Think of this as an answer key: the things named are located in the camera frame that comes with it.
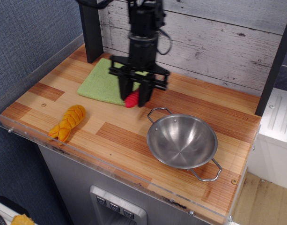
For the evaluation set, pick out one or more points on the white ribbed appliance right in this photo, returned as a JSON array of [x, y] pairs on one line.
[[268, 157]]

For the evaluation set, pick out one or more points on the clear acrylic guard rail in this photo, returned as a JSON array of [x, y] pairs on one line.
[[39, 80]]

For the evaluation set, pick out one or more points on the yellow object at bottom left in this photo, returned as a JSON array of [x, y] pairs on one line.
[[22, 220]]

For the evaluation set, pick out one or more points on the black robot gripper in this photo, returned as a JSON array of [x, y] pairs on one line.
[[142, 56]]

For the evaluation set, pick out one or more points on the black vertical post left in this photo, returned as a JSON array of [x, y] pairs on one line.
[[91, 32]]

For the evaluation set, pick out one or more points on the orange plush fish toy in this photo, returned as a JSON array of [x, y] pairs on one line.
[[73, 116]]

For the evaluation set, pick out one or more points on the black vertical post right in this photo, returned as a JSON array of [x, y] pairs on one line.
[[273, 74]]

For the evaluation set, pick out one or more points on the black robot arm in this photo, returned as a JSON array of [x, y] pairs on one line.
[[138, 74]]

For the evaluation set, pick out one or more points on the black vertical post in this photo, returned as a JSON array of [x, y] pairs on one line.
[[91, 32], [273, 74]]

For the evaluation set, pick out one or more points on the red handled metal fork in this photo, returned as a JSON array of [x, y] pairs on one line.
[[132, 99]]

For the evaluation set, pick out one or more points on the stainless steel bowl with handles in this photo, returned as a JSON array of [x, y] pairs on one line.
[[182, 141]]

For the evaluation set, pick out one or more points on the green cloth napkin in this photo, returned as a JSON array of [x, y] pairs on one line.
[[102, 86]]

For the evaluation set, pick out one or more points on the silver dispenser panel with buttons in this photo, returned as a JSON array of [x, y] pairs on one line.
[[113, 210]]

